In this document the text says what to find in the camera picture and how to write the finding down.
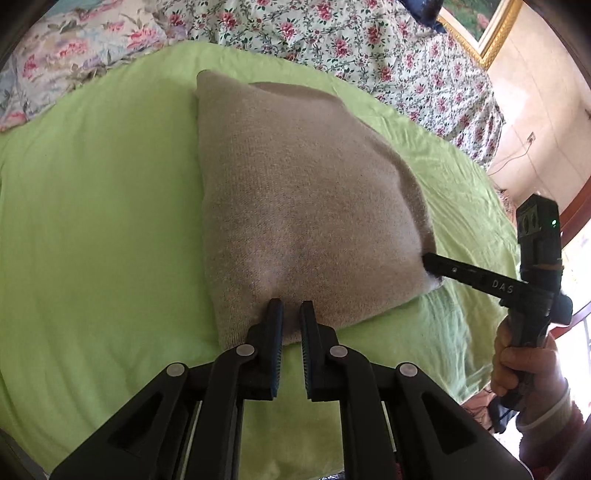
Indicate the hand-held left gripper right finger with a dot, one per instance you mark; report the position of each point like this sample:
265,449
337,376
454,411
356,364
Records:
305,332

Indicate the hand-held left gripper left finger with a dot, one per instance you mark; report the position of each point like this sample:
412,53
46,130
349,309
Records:
277,332

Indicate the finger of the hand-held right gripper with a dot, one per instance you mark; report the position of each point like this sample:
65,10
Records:
471,276

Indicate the beige knitted sweater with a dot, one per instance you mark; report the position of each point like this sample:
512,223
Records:
300,194

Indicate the person's right forearm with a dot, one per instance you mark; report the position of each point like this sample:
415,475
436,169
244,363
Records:
549,434

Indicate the person's right hand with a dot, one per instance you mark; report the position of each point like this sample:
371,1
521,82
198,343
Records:
549,374

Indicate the pink printed cloth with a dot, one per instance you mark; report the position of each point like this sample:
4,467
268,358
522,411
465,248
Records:
475,408

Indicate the green bed sheet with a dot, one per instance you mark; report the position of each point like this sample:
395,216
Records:
101,230

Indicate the dark blue cloth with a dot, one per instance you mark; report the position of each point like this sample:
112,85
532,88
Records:
422,11

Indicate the white rose-print quilt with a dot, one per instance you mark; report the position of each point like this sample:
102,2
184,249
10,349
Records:
346,46

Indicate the pastel floral pillow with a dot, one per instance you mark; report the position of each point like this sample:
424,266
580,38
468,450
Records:
69,60

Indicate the brown wooden door frame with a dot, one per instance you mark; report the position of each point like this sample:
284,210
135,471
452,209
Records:
575,217

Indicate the gold picture frame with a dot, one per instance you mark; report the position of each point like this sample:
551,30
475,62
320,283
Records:
498,32

